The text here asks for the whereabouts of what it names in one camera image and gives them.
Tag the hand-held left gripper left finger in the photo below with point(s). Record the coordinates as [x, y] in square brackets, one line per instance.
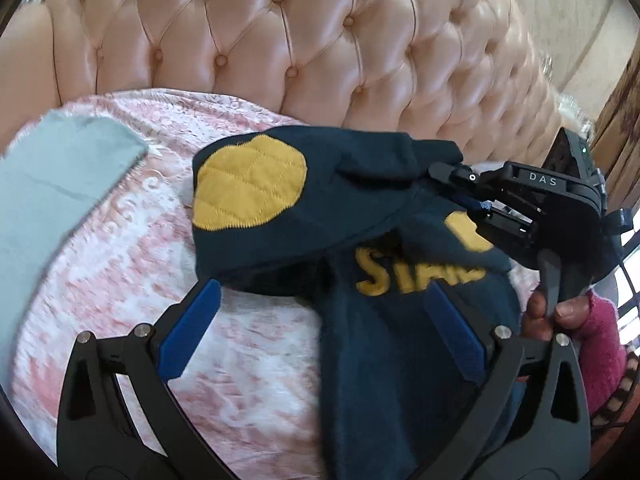
[192, 330]

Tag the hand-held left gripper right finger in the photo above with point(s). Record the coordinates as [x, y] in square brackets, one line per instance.
[457, 332]

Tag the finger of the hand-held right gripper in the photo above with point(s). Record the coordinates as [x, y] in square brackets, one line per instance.
[460, 175]
[510, 222]

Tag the navy sweater yellow lettering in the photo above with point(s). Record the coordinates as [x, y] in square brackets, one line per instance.
[390, 360]

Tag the person's right hand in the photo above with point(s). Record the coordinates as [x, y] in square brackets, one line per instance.
[600, 340]

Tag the gold embroidered curtain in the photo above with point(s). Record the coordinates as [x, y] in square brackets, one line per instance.
[620, 135]

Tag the pink floral blanket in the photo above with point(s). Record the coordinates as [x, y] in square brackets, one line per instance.
[125, 260]

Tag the black framed glass window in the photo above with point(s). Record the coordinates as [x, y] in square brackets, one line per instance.
[631, 280]

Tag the light blue folded cloth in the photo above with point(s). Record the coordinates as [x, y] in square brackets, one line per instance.
[50, 200]

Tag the beige tufted leather sofa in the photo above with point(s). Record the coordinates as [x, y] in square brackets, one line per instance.
[300, 35]

